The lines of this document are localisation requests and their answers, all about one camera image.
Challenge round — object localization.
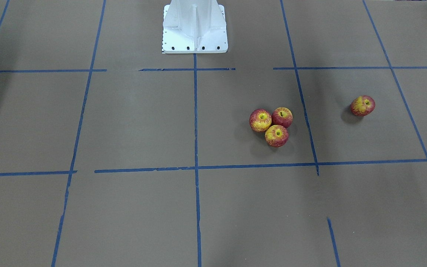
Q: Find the lone red yellow apple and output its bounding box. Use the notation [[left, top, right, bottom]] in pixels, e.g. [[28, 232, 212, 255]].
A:
[[350, 95, 375, 117]]

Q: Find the red yellow apple front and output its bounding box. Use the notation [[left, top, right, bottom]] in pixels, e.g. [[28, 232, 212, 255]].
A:
[[264, 125, 289, 148]]

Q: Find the red yellow apple back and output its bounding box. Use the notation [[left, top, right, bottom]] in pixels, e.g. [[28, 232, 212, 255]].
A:
[[271, 107, 294, 128]]

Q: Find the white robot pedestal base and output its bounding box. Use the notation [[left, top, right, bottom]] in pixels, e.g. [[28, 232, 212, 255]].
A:
[[162, 0, 229, 54]]

